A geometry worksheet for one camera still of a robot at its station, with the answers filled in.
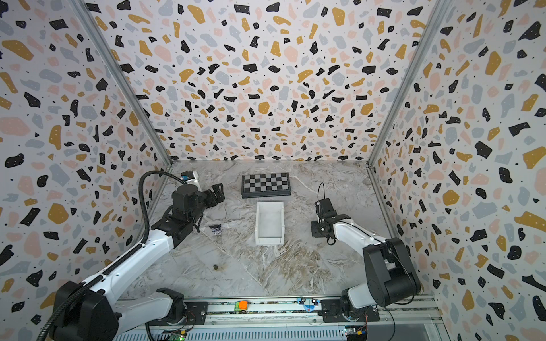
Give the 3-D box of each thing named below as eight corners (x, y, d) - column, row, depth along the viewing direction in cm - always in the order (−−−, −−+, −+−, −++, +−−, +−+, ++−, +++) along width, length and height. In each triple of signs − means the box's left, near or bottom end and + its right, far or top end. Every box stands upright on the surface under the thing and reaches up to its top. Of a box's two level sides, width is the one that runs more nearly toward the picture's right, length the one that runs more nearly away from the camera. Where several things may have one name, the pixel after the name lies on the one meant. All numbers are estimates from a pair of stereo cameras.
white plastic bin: (254, 245, 92) (252, 238, 86) (258, 210, 104) (256, 201, 98) (284, 246, 92) (284, 238, 87) (284, 210, 104) (284, 202, 98)
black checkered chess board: (242, 199, 108) (241, 194, 105) (242, 180, 116) (241, 175, 113) (292, 194, 111) (292, 189, 107) (289, 177, 118) (289, 171, 115)
